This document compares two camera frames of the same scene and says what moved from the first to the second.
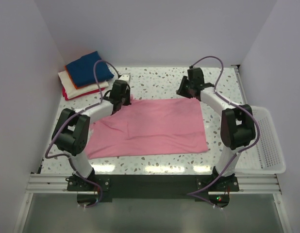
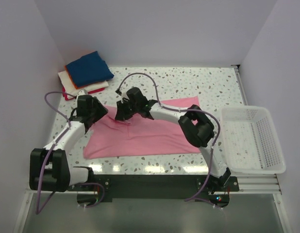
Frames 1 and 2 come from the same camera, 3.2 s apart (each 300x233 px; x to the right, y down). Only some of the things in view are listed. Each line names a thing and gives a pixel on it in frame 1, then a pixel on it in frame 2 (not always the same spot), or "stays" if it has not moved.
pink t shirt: (150, 126) stays
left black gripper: (127, 102) -> (102, 110)
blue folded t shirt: (82, 71) stays
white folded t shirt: (71, 91) stays
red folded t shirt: (65, 95) stays
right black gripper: (180, 91) -> (121, 114)
